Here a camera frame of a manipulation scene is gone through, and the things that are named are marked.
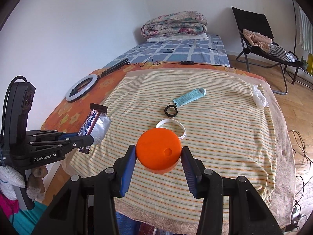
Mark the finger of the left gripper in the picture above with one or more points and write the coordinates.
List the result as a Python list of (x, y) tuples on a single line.
[(71, 135), (81, 142)]

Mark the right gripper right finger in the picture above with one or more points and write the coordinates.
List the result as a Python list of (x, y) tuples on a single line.
[(192, 172)]

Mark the clothes on chair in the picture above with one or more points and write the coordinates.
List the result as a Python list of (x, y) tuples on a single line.
[(267, 45)]

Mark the white ring light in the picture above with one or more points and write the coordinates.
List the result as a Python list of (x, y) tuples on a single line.
[(81, 88)]

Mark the orange floral bedsheet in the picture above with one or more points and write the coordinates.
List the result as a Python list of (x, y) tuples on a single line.
[(69, 116)]

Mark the striped yellow towel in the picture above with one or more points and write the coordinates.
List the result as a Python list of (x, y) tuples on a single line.
[(224, 129)]

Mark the black folding chair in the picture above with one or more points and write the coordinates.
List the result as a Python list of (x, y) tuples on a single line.
[(258, 23)]

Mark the folded floral quilt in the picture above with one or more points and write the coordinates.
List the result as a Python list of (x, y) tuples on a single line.
[(186, 22)]

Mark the white silicone wristband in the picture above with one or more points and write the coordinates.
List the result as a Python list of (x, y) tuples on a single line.
[(173, 125)]

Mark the yellow crate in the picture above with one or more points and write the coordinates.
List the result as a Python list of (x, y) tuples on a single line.
[(310, 64)]

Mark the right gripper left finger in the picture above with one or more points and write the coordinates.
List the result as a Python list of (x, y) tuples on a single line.
[(124, 168)]

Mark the orange plastic cap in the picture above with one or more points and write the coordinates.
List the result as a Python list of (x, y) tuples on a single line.
[(158, 150)]

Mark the white crumpled tissue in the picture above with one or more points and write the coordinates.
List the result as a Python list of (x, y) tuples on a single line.
[(259, 99)]

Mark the teal tube packet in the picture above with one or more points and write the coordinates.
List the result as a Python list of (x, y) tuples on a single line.
[(189, 97)]

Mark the beige blanket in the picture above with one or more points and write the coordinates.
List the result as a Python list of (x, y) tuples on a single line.
[(283, 194)]

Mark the black clothes rack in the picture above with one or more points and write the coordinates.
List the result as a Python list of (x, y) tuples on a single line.
[(302, 43)]

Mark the brown candy bar wrapper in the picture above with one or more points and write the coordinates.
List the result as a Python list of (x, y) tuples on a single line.
[(96, 125)]

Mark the blue checked bedsheet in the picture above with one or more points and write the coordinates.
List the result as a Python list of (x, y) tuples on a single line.
[(209, 51)]

